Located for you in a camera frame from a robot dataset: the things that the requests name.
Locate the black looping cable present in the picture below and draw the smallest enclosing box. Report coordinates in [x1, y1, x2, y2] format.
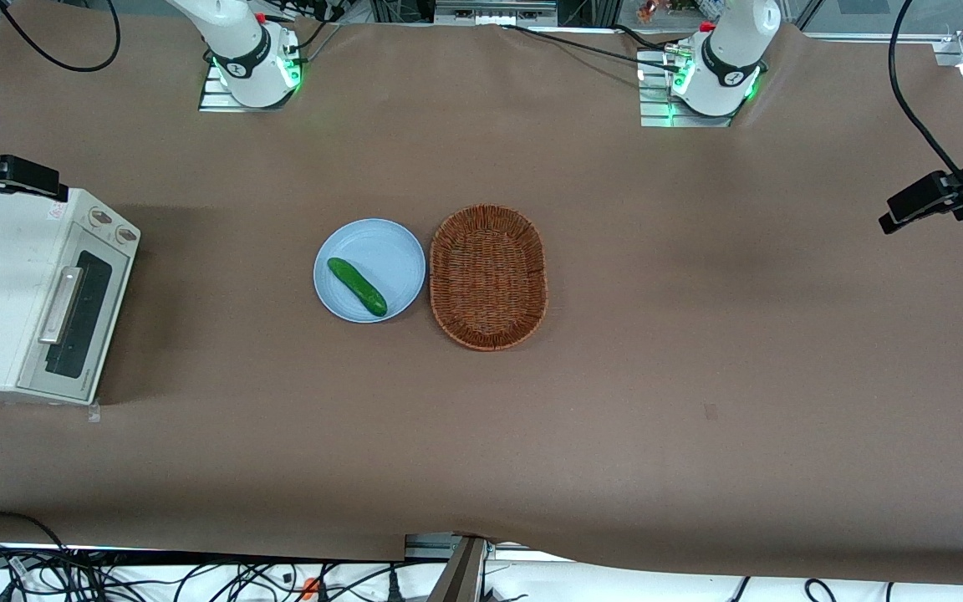
[0, 0, 122, 74]

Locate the green cucumber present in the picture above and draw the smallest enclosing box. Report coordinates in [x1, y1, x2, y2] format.
[327, 258, 389, 318]

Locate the aluminium extrusion post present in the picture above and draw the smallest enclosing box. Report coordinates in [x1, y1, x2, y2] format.
[438, 536, 492, 602]

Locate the black arched floor cable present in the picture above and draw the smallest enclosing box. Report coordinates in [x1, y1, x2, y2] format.
[0, 511, 69, 553]

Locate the light blue plate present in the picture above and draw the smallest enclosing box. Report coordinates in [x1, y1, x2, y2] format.
[313, 218, 427, 324]

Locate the black hanging cable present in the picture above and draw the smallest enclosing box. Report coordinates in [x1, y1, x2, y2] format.
[889, 0, 963, 181]

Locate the grey oven door handle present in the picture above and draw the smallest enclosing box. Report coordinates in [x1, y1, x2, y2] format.
[38, 267, 86, 346]

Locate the brown wicker oval basket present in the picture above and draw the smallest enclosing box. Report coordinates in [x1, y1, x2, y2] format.
[429, 205, 549, 352]

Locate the brown paper table cover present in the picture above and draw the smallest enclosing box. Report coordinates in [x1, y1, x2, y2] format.
[0, 13, 963, 586]

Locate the oven door with glass window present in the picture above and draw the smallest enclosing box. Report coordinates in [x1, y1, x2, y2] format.
[18, 230, 133, 405]

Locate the black base power cable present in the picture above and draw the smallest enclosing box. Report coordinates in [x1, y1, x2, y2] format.
[501, 23, 685, 74]

